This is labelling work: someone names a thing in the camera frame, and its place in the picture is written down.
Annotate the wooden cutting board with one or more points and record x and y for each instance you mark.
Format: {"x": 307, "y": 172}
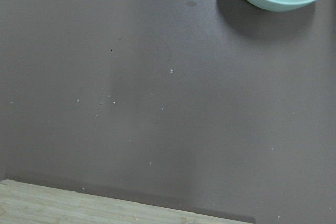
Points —
{"x": 29, "y": 203}

